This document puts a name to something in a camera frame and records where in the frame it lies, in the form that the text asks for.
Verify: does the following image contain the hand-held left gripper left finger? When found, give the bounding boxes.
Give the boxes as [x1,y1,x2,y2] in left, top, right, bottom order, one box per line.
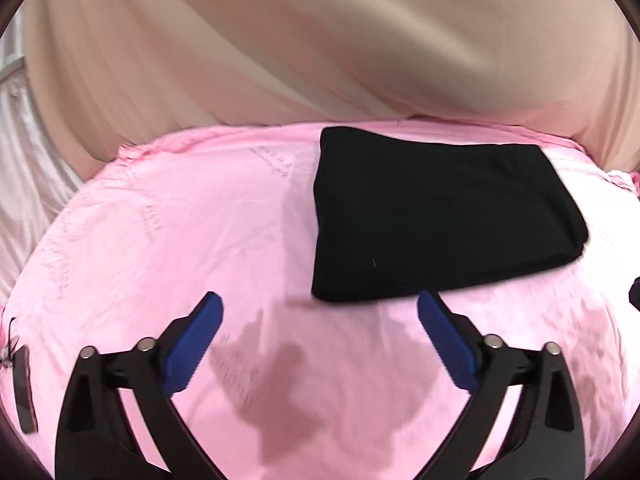
[54,291,224,480]

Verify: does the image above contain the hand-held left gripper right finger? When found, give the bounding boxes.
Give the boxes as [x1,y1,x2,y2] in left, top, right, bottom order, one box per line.
[417,289,586,480]

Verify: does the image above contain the black pants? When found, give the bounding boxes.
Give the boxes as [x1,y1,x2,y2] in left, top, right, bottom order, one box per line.
[310,126,590,303]

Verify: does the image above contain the pink bed sheet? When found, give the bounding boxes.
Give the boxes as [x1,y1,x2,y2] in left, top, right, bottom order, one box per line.
[0,117,640,480]

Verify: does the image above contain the dark sheet label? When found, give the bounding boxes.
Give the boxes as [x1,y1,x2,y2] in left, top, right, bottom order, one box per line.
[12,347,40,435]

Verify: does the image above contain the white sheer curtain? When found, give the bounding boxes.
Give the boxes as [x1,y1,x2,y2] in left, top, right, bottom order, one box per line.
[0,10,98,303]

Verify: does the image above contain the beige curtain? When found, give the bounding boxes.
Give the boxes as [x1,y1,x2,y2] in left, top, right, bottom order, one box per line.
[22,0,640,171]

